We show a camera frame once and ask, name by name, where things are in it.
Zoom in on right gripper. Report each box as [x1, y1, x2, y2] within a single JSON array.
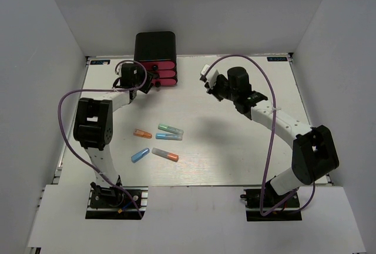
[[205, 75, 239, 102]]

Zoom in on pink drawer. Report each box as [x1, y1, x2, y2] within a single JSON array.
[[157, 70, 176, 79], [141, 61, 176, 71], [153, 78, 177, 88]]

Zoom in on green highlighter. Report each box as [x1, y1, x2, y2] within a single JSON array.
[[158, 123, 184, 135]]

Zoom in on blue highlighter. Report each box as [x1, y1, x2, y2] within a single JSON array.
[[155, 133, 183, 141]]

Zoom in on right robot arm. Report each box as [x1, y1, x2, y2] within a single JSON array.
[[200, 65, 339, 206]]

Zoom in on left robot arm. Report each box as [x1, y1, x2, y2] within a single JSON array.
[[73, 61, 158, 206]]

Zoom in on black drawer cabinet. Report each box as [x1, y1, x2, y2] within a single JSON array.
[[133, 31, 178, 82]]

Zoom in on right blue table sticker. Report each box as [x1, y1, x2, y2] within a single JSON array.
[[267, 56, 288, 62]]

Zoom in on blue table sticker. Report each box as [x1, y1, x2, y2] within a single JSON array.
[[90, 59, 110, 65], [267, 56, 288, 62]]

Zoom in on left blue table sticker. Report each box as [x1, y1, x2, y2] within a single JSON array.
[[90, 59, 110, 65]]

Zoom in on orange white highlighter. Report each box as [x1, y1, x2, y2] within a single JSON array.
[[152, 148, 179, 162]]

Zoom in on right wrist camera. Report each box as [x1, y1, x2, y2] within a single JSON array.
[[200, 64, 219, 89]]

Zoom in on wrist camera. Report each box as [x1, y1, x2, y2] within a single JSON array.
[[200, 64, 219, 89], [115, 65, 122, 76]]

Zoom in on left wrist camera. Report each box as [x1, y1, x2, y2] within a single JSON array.
[[115, 65, 122, 76]]

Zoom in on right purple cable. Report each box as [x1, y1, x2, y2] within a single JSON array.
[[204, 54, 320, 216]]

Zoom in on purple cable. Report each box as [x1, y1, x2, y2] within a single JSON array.
[[204, 54, 320, 216], [57, 59, 147, 218]]

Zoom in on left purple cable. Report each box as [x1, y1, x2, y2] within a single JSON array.
[[57, 59, 147, 218]]

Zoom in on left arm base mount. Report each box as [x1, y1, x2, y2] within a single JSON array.
[[85, 187, 149, 220]]

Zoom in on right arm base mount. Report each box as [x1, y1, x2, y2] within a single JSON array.
[[239, 188, 303, 223]]

